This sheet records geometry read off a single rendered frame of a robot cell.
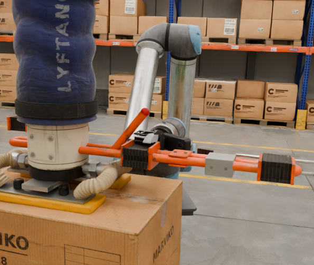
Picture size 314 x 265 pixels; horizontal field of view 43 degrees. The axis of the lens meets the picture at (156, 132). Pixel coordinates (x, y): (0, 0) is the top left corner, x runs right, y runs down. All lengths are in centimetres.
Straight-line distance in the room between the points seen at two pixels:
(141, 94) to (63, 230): 67
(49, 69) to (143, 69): 58
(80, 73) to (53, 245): 44
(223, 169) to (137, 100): 59
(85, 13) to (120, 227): 54
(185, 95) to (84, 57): 77
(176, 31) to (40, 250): 100
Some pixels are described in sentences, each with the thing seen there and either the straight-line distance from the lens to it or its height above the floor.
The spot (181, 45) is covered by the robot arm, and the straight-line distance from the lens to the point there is 164.
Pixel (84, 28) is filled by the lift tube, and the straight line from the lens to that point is 108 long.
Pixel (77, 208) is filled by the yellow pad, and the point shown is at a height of 108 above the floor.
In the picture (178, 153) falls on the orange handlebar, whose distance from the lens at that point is 102.
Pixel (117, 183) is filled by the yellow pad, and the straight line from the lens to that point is 117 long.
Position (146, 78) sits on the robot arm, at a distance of 152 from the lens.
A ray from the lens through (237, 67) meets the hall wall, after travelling 950.
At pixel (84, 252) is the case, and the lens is 100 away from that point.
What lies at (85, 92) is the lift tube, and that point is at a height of 136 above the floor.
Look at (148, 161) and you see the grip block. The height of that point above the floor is 119.
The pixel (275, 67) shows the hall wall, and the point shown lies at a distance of 954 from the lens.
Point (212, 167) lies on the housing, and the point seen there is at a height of 120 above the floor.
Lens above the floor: 148
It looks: 12 degrees down
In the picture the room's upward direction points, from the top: 2 degrees clockwise
